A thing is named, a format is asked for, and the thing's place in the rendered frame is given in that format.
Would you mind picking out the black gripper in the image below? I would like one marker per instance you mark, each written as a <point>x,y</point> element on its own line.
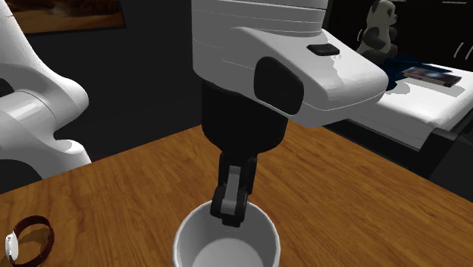
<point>240,122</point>

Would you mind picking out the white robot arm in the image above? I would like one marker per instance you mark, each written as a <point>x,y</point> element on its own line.
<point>240,37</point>

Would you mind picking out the white cup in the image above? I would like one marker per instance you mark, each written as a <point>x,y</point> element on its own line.
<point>192,236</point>

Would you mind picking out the dark red wristwatch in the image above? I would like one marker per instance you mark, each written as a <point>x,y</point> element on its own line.
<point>47,236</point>

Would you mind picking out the dark blue cloth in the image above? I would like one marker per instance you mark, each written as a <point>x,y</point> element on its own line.
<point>397,66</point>

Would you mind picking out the panda plush toy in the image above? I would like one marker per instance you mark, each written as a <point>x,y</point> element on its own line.
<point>377,37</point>

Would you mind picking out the dark flat book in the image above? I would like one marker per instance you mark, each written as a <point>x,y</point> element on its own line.
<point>432,76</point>

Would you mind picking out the white bed with dark frame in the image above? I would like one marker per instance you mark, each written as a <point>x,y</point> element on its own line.
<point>406,107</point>

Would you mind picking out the framed brown wall picture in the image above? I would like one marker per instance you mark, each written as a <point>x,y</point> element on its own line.
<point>66,14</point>

